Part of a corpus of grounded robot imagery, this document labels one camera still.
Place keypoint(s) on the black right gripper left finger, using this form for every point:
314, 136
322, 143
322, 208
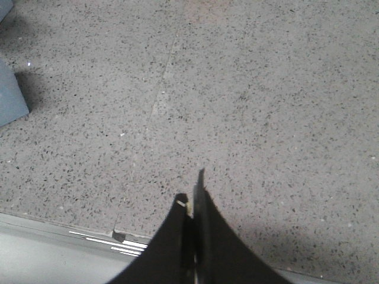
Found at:
168, 257

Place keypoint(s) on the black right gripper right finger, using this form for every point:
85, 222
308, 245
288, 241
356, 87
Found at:
221, 256

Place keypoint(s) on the textured blue foam block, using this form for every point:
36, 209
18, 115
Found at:
13, 105

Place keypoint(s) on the smooth light blue foam block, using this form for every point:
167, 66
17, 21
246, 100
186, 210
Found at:
5, 7

